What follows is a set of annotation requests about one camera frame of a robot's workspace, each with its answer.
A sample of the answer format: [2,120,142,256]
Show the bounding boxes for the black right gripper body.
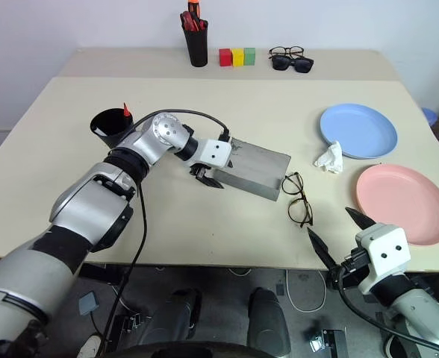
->
[326,245,372,291]

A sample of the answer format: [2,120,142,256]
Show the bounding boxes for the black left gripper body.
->
[187,159,235,179]

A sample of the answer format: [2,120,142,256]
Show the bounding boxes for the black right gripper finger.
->
[306,227,342,272]
[345,207,378,235]

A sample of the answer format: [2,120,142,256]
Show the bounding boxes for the grey glasses case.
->
[214,136,292,202]

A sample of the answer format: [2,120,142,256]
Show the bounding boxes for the short black cup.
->
[90,107,137,149]

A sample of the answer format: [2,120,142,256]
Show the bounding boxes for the pink plate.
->
[355,163,439,247]

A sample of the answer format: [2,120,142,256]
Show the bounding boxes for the white crumpled tissue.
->
[313,140,344,175]

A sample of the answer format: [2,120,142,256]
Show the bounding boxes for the black metal clamp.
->
[109,313,152,345]
[304,326,347,354]

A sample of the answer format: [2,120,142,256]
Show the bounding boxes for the dark rounded shape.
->
[144,286,204,348]
[246,286,292,357]

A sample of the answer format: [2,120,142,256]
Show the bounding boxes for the blue plate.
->
[319,103,399,161]

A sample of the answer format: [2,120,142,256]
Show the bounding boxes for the tall black pen holder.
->
[183,26,209,68]

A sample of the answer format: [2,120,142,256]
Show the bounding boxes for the blue round lid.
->
[420,107,438,130]

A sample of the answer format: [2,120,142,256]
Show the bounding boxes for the black sunglasses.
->
[270,54,315,74]

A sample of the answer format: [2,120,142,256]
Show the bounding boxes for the grey square pad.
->
[78,292,99,316]

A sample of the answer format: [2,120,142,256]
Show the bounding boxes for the white shoe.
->
[76,333,103,358]

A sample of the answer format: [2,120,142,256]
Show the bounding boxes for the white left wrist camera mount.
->
[198,138,232,168]

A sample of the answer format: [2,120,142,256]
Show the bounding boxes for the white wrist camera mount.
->
[198,138,232,168]
[355,222,411,296]

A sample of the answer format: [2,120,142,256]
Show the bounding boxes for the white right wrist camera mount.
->
[355,222,411,296]

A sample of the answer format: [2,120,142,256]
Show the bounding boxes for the white floor cable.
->
[284,268,327,313]

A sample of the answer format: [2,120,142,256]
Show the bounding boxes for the tortoiseshell thin-frame glasses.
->
[281,172,314,229]

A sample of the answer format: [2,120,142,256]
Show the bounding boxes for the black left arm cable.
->
[98,109,231,355]

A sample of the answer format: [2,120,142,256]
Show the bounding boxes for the black thin-frame glasses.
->
[267,45,305,60]

